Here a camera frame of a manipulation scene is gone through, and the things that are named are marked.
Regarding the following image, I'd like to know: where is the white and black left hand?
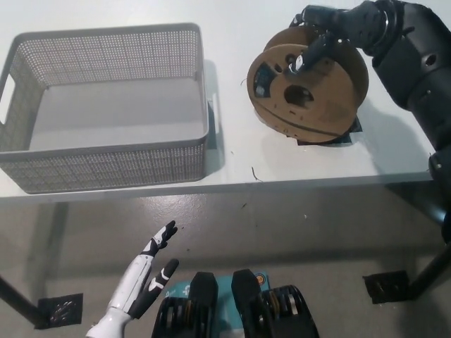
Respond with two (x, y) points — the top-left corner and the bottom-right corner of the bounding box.
(108, 220), (180, 320)

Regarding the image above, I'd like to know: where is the black table foot plate right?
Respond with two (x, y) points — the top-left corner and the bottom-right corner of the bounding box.
(362, 270), (412, 304)

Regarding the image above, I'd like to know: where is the black and teal robot body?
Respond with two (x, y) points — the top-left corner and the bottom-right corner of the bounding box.
(153, 268), (322, 338)

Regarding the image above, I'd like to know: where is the grey perforated plastic basket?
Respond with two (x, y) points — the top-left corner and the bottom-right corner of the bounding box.
(0, 23), (213, 194)

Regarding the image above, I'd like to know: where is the black table leg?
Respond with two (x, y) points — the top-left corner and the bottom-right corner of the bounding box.
(387, 175), (451, 302)
(0, 273), (50, 327)

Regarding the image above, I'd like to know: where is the black table foot plate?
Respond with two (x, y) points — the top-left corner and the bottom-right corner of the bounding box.
(36, 292), (85, 331)
(362, 270), (412, 304)

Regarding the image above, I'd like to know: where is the black table foot plate left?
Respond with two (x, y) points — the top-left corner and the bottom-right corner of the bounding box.
(36, 292), (85, 331)

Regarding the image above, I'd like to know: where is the cardboard 3d filament spool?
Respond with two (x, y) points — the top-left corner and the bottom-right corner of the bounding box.
(247, 27), (369, 144)

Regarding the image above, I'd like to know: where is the black and white right hand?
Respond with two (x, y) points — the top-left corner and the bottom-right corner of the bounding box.
(286, 0), (389, 77)

